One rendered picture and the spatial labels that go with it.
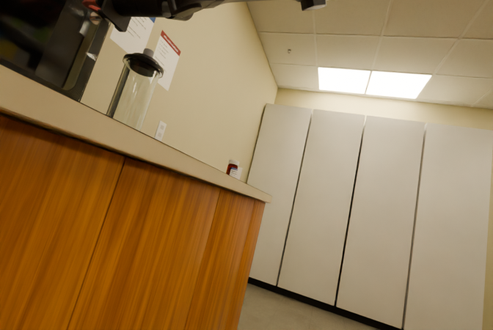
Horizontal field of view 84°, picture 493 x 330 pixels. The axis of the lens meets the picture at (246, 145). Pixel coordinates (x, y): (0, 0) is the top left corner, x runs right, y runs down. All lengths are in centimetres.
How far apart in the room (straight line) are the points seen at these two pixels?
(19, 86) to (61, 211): 18
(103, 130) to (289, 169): 302
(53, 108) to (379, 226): 316
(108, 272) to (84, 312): 6
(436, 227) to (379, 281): 78
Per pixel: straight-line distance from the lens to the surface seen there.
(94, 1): 66
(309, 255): 328
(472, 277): 353
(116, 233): 54
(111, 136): 43
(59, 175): 44
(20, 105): 36
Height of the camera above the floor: 87
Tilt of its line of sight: 12 degrees up
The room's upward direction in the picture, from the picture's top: 14 degrees clockwise
